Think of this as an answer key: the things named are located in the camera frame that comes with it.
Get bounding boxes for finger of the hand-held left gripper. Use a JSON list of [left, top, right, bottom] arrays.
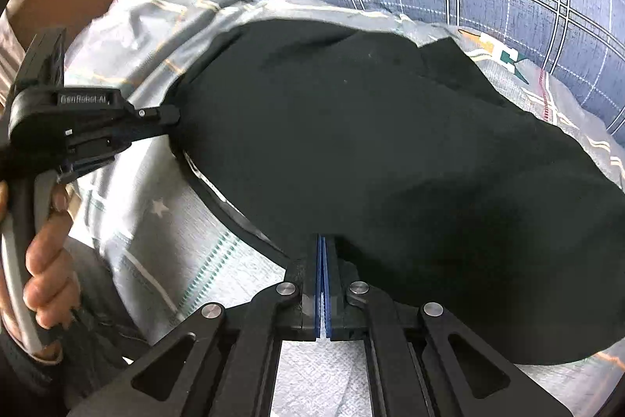
[[131, 105, 182, 140]]

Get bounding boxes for grey patterned bed sheet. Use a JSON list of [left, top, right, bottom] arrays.
[[62, 0, 625, 417]]

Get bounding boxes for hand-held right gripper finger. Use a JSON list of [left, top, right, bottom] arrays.
[[67, 233, 324, 417], [323, 234, 573, 417]]

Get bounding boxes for person's grey trouser leg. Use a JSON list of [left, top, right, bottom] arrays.
[[62, 239, 153, 401]]

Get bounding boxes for person's left hand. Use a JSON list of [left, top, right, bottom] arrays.
[[0, 181, 82, 362]]

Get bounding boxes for black pants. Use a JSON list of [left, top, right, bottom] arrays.
[[168, 18, 625, 367]]

